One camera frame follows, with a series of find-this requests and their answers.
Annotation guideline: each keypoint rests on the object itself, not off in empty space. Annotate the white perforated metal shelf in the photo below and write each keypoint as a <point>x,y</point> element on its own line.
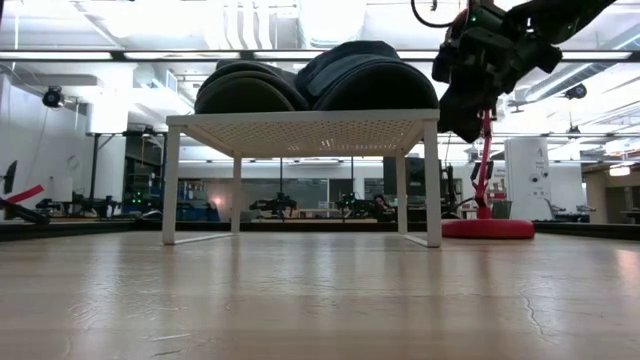
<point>300,117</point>

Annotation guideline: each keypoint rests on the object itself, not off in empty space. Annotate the white pillar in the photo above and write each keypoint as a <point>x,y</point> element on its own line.
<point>527,175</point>

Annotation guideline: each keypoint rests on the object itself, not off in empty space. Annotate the dark monitor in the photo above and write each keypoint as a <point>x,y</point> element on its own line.
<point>417,185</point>

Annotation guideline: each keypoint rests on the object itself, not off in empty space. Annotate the person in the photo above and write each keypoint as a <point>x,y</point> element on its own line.
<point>382,202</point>

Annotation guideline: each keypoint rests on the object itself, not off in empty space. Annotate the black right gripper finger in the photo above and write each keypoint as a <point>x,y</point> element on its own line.
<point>467,115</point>

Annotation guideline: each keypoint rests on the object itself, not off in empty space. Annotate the red desk lamp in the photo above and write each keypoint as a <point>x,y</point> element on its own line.
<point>487,229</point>

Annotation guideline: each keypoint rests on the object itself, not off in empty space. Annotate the black ceiling spotlight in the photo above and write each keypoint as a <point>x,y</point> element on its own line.
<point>53,97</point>
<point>576,92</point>

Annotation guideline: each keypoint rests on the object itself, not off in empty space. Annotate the green bin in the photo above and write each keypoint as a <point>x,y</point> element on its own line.
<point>502,210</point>

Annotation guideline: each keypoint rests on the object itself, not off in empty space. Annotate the navy blue baseball cap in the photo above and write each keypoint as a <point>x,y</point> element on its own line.
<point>250,66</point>

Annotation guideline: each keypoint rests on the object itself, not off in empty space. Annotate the black background robot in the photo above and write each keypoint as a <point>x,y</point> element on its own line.
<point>275,205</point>
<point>356,205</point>

